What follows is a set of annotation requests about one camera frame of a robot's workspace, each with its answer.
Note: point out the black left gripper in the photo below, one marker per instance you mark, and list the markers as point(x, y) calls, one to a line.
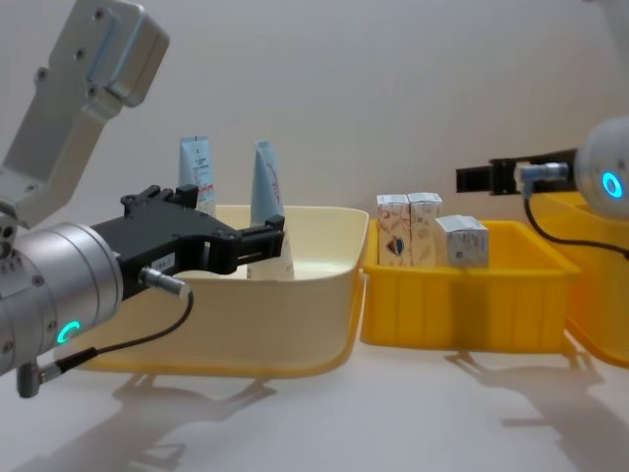
point(147, 236)

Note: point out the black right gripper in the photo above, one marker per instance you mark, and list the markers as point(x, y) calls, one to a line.
point(535, 172)

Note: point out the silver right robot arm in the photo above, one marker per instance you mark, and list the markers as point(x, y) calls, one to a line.
point(607, 172)

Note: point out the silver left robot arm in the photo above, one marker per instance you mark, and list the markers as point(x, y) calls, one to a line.
point(54, 275)

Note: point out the pale blue white-capped tube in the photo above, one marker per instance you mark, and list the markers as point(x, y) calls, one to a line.
point(268, 187)

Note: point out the pale blue flat-capped tube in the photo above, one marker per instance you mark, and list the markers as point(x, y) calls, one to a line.
point(196, 164)

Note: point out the short white grey box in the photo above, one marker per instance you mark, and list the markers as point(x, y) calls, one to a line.
point(464, 243)

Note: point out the tall white plain carton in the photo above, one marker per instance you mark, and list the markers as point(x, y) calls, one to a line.
point(423, 231)

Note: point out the tall white patterned carton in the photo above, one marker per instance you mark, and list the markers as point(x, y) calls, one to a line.
point(393, 231)

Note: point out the cream plastic basin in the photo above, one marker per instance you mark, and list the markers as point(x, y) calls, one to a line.
point(255, 314)

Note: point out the yellow plastic bin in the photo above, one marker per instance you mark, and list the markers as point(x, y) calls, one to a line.
point(599, 305)
point(467, 305)

